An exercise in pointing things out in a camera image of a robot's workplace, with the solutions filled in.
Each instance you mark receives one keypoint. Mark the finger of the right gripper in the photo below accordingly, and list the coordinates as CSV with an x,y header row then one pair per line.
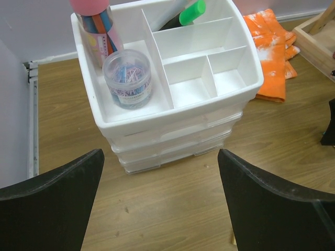
x,y
328,137

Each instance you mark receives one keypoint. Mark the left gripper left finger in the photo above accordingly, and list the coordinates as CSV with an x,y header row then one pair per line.
x,y
51,211

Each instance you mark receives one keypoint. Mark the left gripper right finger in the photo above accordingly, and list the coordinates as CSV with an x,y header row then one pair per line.
x,y
268,212

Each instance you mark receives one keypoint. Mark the clear paperclip jar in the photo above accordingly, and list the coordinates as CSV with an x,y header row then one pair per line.
x,y
128,77

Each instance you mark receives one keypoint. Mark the teal grey marker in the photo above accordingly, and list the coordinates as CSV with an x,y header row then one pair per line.
x,y
165,15

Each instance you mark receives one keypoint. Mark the green black highlighter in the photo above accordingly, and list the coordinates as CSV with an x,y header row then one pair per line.
x,y
187,16

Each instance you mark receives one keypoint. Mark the pink cap pen tube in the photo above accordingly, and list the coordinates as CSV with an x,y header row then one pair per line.
x,y
96,19

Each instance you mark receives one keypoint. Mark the tan eraser block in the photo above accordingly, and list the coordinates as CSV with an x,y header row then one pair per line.
x,y
233,240

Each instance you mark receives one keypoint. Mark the orange folded cloth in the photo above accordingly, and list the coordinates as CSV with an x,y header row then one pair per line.
x,y
275,47

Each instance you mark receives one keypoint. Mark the white drawer organizer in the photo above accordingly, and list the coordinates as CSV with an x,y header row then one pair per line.
x,y
203,75

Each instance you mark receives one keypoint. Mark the wooden clothes rack frame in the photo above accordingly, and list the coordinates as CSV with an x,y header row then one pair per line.
x,y
315,39

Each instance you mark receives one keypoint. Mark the aluminium rail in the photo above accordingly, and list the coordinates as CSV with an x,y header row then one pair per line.
x,y
33,129

